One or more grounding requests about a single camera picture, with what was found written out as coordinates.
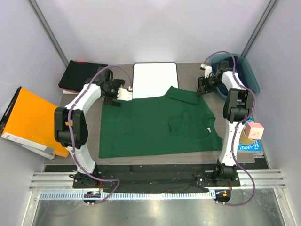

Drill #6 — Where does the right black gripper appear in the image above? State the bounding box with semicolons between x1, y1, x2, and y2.
196;75;223;96

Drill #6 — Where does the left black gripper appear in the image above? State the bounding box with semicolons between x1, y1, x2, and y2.
103;80;125;106

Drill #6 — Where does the green t shirt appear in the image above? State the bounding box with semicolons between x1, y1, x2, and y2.
98;86;223;159

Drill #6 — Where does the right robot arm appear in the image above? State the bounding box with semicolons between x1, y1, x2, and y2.
196;61;254;187

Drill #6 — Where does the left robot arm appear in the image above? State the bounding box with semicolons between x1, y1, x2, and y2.
54;66;133;188

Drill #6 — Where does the white folding board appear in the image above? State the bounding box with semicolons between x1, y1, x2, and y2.
133;62;179;99

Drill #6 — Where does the navy blue t shirt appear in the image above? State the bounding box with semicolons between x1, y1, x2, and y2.
209;53;252;87

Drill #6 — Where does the black folded t shirt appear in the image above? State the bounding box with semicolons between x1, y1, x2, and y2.
58;60;108;93

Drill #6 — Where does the teal plastic basket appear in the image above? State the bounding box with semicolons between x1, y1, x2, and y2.
209;53;260;101

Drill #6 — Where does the white folded t shirt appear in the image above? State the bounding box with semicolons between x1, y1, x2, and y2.
62;89;79;95

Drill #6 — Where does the pink cube toy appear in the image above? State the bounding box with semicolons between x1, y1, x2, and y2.
244;121;264;140

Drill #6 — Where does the blue children's book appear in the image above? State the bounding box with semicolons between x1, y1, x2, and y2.
238;116;262;152

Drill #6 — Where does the orange binder folder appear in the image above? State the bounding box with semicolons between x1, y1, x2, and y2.
0;86;69;160

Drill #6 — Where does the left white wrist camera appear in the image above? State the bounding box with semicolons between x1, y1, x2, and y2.
117;86;133;101

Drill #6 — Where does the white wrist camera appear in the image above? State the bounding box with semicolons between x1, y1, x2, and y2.
200;63;212;78
117;86;133;101

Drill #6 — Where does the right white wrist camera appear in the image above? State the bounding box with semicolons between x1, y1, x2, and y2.
200;63;212;78

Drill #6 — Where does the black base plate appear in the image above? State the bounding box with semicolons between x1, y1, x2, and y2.
44;163;268;194

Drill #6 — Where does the aluminium frame rail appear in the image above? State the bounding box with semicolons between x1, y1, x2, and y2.
30;169;286;191

